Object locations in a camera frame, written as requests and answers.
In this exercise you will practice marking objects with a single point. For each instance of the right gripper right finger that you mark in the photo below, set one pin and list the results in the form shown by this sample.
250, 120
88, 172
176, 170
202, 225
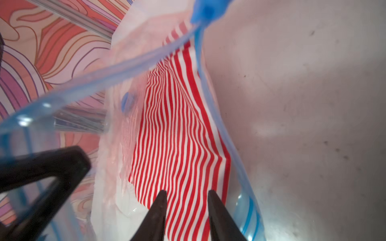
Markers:
222, 225

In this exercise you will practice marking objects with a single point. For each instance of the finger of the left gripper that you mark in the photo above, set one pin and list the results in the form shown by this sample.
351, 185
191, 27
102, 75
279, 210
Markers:
39, 187

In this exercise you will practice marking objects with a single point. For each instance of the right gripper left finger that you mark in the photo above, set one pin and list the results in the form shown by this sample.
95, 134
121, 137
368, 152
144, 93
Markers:
153, 226

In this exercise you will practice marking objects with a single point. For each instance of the clear vacuum bag blue zipper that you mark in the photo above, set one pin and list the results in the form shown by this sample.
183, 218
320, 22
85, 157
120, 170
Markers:
110, 127

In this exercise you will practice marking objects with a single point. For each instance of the red white striped shirt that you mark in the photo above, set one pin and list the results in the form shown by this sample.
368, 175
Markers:
179, 148

